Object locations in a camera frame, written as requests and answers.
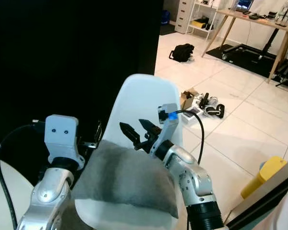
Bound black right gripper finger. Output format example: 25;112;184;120
119;122;144;147
138;119;162;137

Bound white plastic shell chair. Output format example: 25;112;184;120
73;73;193;230

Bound small cardboard box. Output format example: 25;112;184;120
180;88;200;111

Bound black and white device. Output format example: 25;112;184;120
194;92;226;119

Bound black bag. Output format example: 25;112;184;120
168;43;196;63

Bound black door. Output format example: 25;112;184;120
0;0;165;185

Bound blue bin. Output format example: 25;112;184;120
160;10;171;25

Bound yellow box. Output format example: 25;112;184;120
191;18;208;29

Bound black floor mat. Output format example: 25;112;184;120
205;43;288;90

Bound yellow cylinder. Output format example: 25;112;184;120
240;156;288;200

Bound white drawer cabinet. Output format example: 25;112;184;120
174;0;195;35

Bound wooden board with black edge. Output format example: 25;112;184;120
225;154;288;230

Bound white shelf unit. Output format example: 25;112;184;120
187;0;222;32

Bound wooden desk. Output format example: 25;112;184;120
202;8;288;85

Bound laptop with blue screen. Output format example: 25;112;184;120
235;0;255;13

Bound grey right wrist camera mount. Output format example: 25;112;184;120
157;103;181;154

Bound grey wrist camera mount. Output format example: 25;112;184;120
43;114;85;169
157;103;181;154

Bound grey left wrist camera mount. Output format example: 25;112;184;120
43;114;85;169

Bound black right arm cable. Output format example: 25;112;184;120
175;109;206;166

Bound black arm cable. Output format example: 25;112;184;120
175;109;206;166
0;123;47;230

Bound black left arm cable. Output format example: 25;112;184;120
0;123;47;230

